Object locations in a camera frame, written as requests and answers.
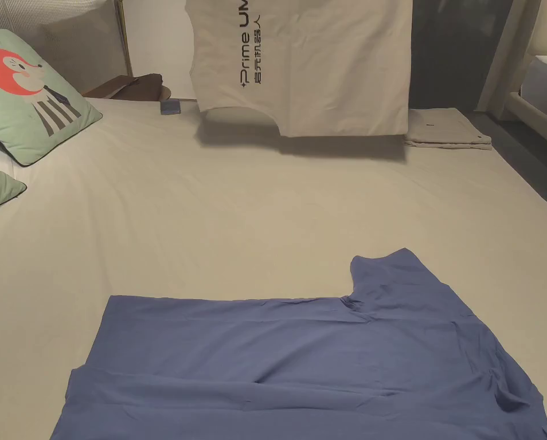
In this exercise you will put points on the bed with beige sheet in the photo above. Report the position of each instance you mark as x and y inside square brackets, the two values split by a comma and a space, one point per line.
[186, 220]

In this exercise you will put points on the blue shirt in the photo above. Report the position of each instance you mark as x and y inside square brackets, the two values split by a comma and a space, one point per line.
[301, 357]

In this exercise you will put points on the white printed shirt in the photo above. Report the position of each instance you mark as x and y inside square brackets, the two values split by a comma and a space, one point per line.
[310, 68]

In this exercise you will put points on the folded beige cloth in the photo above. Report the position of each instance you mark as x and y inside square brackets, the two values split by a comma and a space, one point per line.
[448, 130]

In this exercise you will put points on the green cushion with fox print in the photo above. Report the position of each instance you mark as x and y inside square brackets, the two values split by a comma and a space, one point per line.
[30, 96]

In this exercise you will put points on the padded beige headboard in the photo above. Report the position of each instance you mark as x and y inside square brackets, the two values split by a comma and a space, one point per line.
[53, 32]

